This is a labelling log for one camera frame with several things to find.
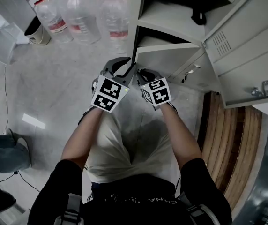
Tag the person's left forearm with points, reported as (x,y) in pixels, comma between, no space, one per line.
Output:
(80,139)

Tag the grey metal locker door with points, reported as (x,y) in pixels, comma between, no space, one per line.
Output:
(166,60)
(246,55)

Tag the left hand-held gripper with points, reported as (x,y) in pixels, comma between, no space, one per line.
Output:
(108,94)

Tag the person's white trousers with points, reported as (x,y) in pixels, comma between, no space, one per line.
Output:
(124,153)

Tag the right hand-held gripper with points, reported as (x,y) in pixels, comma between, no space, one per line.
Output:
(157,92)

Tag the white locker cabinet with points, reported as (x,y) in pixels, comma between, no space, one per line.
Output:
(171,17)

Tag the person's right forearm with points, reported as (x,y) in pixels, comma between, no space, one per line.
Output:
(183,139)

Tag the tall white box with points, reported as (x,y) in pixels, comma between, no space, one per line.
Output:
(12,6)

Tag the wooden slatted platform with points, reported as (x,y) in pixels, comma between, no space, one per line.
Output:
(230,149)

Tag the beige waste bin black liner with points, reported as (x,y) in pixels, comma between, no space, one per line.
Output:
(39,35)

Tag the clear water bottle red cap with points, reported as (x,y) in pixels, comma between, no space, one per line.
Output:
(52,17)
(81,15)
(115,17)

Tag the small black pouch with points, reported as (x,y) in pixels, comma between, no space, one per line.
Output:
(199,17)

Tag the person's black t-shirt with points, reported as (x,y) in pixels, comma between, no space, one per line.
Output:
(134,203)

